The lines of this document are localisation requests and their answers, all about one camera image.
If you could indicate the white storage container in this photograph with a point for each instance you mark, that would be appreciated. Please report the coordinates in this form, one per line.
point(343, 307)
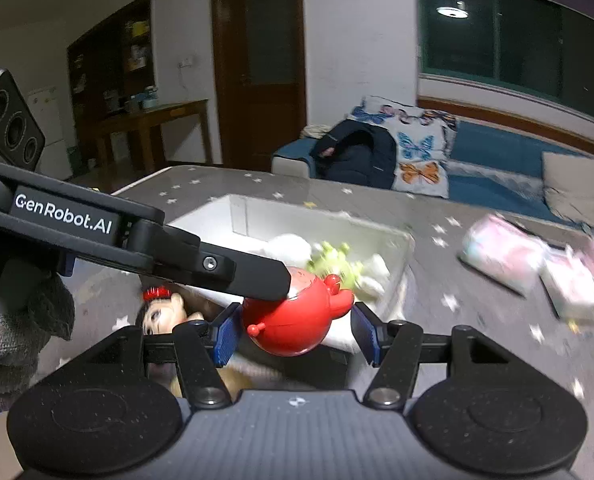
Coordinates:
point(237, 220)

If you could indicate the white wall socket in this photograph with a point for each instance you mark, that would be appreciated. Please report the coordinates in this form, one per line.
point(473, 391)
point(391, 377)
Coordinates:
point(186, 64)

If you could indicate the round red toy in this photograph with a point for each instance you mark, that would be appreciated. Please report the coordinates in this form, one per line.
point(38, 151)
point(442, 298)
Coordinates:
point(292, 320)

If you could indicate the pink snack packet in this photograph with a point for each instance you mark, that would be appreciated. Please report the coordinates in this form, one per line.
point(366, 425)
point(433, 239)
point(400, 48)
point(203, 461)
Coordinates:
point(574, 285)
point(502, 255)

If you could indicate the wooden side table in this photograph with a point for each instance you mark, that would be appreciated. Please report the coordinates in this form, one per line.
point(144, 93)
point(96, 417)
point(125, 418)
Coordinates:
point(152, 115)

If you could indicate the black-haired doll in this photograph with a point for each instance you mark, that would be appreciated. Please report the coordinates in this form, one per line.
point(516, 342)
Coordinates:
point(164, 312)

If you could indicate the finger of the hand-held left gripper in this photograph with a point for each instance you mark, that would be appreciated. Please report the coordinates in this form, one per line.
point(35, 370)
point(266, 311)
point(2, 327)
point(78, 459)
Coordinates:
point(212, 262)

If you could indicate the dark wooden shelf cabinet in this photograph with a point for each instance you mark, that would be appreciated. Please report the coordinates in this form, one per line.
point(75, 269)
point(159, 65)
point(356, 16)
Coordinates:
point(107, 70)

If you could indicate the person's left forearm grey sleeve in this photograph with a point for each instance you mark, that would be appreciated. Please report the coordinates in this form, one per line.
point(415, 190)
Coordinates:
point(12, 350)

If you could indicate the blue sofa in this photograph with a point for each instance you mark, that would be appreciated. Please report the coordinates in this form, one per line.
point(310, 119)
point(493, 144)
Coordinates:
point(497, 160)

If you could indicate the dark jacket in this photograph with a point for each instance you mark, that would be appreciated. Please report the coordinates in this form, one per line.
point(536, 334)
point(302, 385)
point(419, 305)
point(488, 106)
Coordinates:
point(357, 155)

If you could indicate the white plush toy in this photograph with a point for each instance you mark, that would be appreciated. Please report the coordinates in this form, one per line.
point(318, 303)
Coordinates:
point(289, 247)

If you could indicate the butterfly print pillow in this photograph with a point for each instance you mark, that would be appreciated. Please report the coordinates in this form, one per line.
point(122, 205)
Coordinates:
point(417, 150)

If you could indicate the dark window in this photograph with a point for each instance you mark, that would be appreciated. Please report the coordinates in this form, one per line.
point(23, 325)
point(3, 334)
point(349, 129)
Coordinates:
point(507, 40)

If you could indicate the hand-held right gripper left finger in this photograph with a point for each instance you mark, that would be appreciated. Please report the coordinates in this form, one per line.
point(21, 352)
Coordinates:
point(225, 338)

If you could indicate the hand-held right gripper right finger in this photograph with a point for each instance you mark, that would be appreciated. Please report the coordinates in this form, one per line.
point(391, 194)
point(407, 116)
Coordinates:
point(364, 336)

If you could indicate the beige cushion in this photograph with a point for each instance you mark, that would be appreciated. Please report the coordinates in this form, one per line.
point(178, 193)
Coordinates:
point(582, 185)

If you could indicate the brown wooden door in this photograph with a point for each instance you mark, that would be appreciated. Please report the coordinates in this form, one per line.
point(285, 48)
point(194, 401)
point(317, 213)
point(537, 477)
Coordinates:
point(259, 60)

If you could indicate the white refrigerator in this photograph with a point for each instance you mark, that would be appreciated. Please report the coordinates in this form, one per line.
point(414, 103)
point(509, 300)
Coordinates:
point(52, 130)

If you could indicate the green toy figure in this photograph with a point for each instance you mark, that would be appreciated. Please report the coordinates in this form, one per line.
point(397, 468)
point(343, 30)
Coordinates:
point(329, 260)

